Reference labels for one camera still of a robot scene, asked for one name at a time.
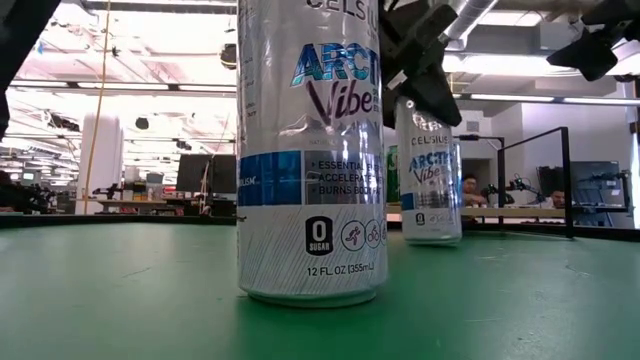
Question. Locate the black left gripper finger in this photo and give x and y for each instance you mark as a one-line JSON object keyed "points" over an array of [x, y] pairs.
{"points": [[435, 95], [390, 107]]}

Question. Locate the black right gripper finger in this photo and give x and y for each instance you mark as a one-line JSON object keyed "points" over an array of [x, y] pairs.
{"points": [[590, 55]]}

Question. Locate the green Sprite can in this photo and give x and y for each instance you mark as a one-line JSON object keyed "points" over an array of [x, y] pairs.
{"points": [[392, 185]]}

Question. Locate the white Celsius Arctic Vibe can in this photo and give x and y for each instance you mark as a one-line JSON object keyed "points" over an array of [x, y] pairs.
{"points": [[430, 200], [300, 125]]}

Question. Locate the black background robot arm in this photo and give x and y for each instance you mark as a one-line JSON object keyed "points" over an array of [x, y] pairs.
{"points": [[520, 184]]}

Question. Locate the person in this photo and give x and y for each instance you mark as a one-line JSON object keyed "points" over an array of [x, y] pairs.
{"points": [[470, 187], [557, 199]]}

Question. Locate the black background stand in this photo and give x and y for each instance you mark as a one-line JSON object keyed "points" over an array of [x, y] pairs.
{"points": [[626, 190]]}

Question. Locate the dark blue partition screen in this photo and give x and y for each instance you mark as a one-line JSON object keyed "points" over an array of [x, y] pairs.
{"points": [[600, 195]]}

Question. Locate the black computer monitor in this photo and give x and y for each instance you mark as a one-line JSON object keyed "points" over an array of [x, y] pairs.
{"points": [[195, 172], [225, 172]]}

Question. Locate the black round ceiling lamp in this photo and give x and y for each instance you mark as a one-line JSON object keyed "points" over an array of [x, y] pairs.
{"points": [[142, 123]]}

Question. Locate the wooden background desk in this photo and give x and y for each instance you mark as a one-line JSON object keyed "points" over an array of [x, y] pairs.
{"points": [[120, 202]]}

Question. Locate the white round column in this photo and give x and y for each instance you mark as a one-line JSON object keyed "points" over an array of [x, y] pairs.
{"points": [[102, 185]]}

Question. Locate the green table mat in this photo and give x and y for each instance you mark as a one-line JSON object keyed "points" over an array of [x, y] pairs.
{"points": [[150, 300]]}

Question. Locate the grey wall vent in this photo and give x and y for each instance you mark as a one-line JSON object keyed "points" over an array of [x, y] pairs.
{"points": [[472, 126]]}

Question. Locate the silver ventilation duct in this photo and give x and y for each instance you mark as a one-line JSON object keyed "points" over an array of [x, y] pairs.
{"points": [[470, 15]]}

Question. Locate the black background rig frame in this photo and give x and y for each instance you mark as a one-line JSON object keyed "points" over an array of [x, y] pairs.
{"points": [[501, 175]]}

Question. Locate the black aluminium table frame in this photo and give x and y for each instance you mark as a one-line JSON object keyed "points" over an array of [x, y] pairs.
{"points": [[75, 220]]}

